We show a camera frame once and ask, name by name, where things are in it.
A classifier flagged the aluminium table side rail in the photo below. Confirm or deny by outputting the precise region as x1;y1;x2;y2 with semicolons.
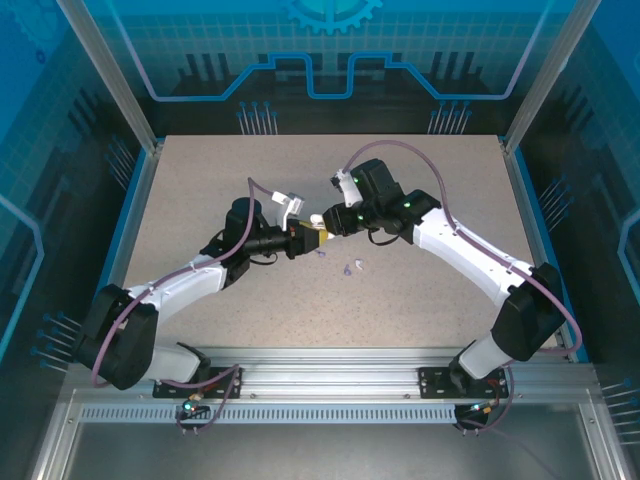
82;142;164;364
501;142;591;364

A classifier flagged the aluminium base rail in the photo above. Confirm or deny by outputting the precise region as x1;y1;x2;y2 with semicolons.
64;344;599;404

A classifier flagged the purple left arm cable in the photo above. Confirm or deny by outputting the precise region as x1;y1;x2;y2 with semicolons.
91;177;276;436

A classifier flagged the aluminium frame post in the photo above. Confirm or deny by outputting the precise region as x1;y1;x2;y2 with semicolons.
502;0;605;155
53;0;165;154

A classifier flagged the slotted grey cable duct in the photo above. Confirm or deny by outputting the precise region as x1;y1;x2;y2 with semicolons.
78;403;469;425

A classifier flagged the grey metal shelf panel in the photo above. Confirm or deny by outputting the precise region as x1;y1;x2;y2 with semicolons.
59;422;601;480

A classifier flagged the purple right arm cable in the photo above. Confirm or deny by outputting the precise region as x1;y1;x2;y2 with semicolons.
343;141;584;436

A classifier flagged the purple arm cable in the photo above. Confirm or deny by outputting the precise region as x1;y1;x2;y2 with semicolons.
343;141;584;436
91;177;276;436

